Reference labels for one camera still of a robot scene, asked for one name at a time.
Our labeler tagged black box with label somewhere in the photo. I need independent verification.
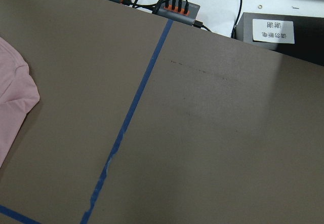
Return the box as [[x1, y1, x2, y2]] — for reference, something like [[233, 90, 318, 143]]
[[234, 12, 323, 66]]

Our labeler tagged pink Snoopy t-shirt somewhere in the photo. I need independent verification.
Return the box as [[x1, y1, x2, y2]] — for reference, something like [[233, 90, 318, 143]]
[[1, 39, 40, 164]]

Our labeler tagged grey USB hub right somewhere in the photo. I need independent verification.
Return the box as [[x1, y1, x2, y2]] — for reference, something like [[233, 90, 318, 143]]
[[152, 0, 200, 26]]

